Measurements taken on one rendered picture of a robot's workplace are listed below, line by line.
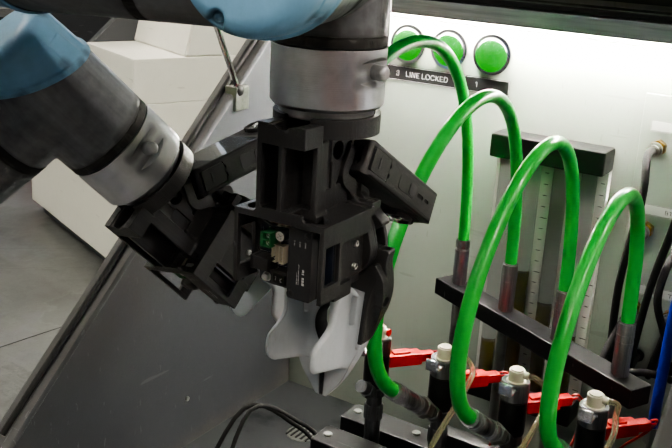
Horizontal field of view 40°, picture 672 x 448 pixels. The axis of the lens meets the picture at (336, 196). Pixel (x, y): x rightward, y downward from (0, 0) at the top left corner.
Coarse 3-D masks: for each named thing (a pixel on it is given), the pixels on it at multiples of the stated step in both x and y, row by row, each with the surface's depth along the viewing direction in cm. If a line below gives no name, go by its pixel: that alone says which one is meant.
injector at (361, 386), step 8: (384, 344) 100; (384, 352) 100; (384, 360) 101; (368, 368) 101; (368, 376) 101; (360, 384) 100; (368, 384) 100; (360, 392) 100; (368, 392) 100; (376, 392) 102; (368, 400) 103; (376, 400) 102; (368, 408) 103; (376, 408) 103; (368, 416) 103; (376, 416) 103; (368, 424) 103; (376, 424) 103; (368, 432) 104; (376, 432) 104; (376, 440) 104
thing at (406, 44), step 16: (400, 48) 91; (416, 48) 95; (432, 48) 98; (448, 48) 100; (448, 64) 102; (464, 80) 105; (464, 96) 106; (464, 128) 109; (464, 144) 110; (464, 160) 111; (464, 176) 112; (464, 192) 113; (464, 208) 114; (464, 224) 114; (464, 240) 115
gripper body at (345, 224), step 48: (288, 144) 57; (336, 144) 62; (288, 192) 59; (336, 192) 61; (240, 240) 61; (288, 240) 61; (336, 240) 58; (384, 240) 64; (288, 288) 60; (336, 288) 59
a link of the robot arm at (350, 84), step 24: (288, 48) 57; (312, 48) 63; (384, 48) 59; (288, 72) 57; (312, 72) 57; (336, 72) 56; (360, 72) 57; (384, 72) 58; (288, 96) 58; (312, 96) 57; (336, 96) 57; (360, 96) 58; (384, 96) 60
